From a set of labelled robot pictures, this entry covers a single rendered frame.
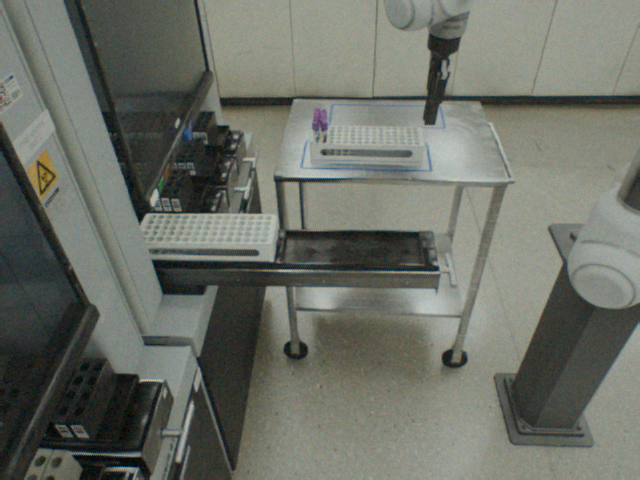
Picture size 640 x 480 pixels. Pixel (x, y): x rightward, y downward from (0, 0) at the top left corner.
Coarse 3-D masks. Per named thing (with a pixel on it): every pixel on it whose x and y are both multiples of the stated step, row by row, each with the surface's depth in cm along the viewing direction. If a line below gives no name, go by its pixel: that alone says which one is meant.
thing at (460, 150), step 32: (288, 128) 148; (448, 128) 145; (480, 128) 145; (288, 160) 135; (448, 160) 132; (480, 160) 132; (288, 224) 142; (480, 256) 142; (288, 288) 158; (320, 288) 172; (352, 288) 172; (384, 288) 171; (448, 288) 170; (288, 320) 169; (288, 352) 181; (448, 352) 174
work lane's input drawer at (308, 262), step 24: (288, 240) 113; (312, 240) 112; (336, 240) 112; (360, 240) 112; (384, 240) 112; (408, 240) 111; (432, 240) 109; (168, 264) 107; (192, 264) 106; (216, 264) 106; (240, 264) 106; (264, 264) 105; (288, 264) 105; (312, 264) 105; (336, 264) 104; (360, 264) 104; (384, 264) 104; (408, 264) 104; (432, 264) 103; (432, 288) 106
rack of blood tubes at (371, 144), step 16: (336, 128) 135; (352, 128) 135; (368, 128) 135; (384, 128) 134; (400, 128) 134; (416, 128) 134; (320, 144) 129; (336, 144) 128; (352, 144) 128; (368, 144) 128; (384, 144) 128; (400, 144) 127; (416, 144) 129; (320, 160) 132; (368, 160) 131; (384, 160) 130; (400, 160) 130; (416, 160) 129
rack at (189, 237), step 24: (144, 216) 111; (168, 216) 111; (192, 216) 111; (216, 216) 110; (240, 216) 110; (264, 216) 109; (144, 240) 104; (168, 240) 106; (192, 240) 105; (216, 240) 104; (240, 240) 105; (264, 240) 105
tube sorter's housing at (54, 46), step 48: (48, 0) 65; (48, 48) 66; (48, 96) 67; (96, 96) 146; (96, 144) 79; (96, 192) 79; (240, 192) 146; (144, 288) 98; (192, 288) 111; (240, 288) 147; (192, 336) 101; (240, 336) 148; (240, 384) 149; (240, 432) 149
